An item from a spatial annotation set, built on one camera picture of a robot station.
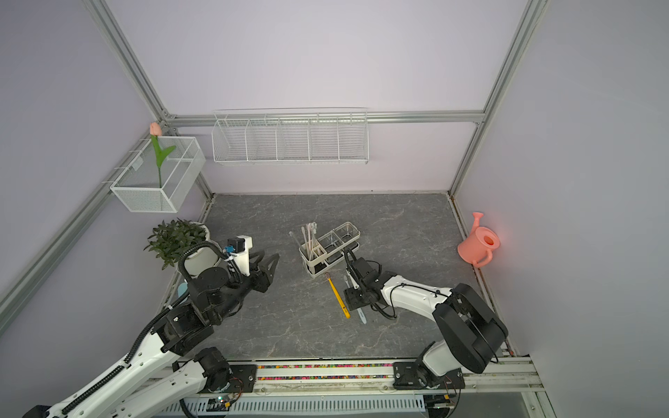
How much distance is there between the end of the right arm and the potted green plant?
56cm

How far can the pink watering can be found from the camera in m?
0.92

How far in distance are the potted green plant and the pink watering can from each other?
0.99 metres

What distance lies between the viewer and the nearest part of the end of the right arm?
0.64 metres

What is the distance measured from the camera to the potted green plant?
83 cm

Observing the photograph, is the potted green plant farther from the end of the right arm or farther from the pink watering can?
the pink watering can

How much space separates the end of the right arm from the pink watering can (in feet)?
1.45
